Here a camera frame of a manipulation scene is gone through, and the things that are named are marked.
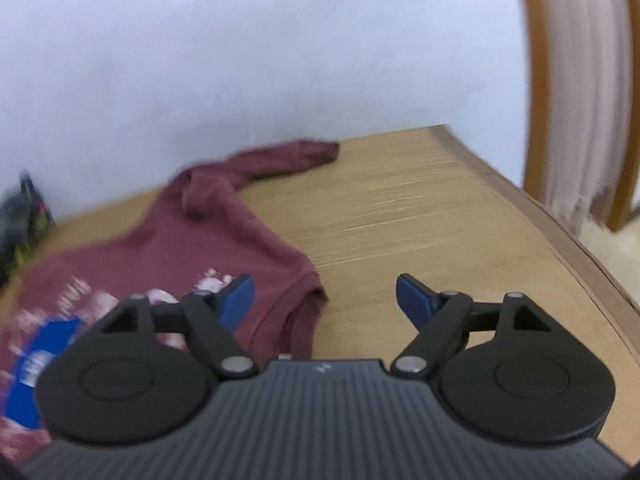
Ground dark plaid cloth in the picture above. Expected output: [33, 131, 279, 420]
[0, 171, 57, 288]

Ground wooden door frame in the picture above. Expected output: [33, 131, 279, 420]
[515, 0, 640, 233]

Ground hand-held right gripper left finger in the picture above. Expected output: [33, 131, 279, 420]
[89, 273, 260, 380]

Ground maroon printed long-sleeve shirt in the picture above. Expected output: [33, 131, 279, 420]
[0, 139, 342, 466]

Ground white curtain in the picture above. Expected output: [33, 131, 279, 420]
[542, 0, 635, 237]

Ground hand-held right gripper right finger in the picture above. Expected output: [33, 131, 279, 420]
[391, 273, 554, 380]

